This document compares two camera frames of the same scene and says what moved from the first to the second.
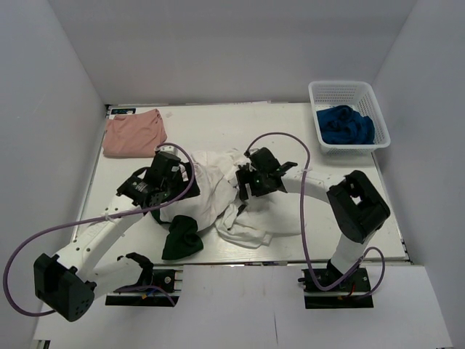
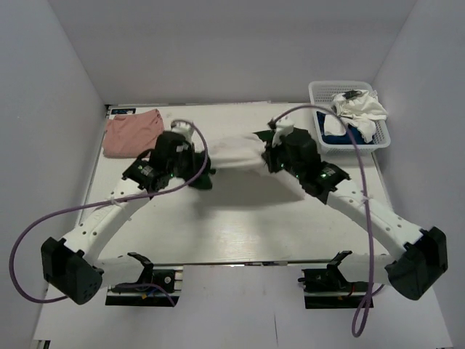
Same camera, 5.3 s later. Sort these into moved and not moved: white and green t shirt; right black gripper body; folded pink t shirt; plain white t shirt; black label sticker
Moved: white and green t shirt; right black gripper body; plain white t shirt
Not moved: folded pink t shirt; black label sticker
